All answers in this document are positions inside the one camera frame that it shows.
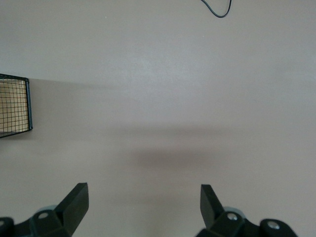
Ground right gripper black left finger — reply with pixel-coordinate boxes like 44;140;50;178
0;182;89;237

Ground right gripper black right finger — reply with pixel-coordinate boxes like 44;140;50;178
196;184;297;237

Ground wooden board in basket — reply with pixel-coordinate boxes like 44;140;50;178
0;78;28;133

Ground black wire mesh basket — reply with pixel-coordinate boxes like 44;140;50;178
0;73;33;139

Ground thin black looped cable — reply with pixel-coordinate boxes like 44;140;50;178
201;0;233;18

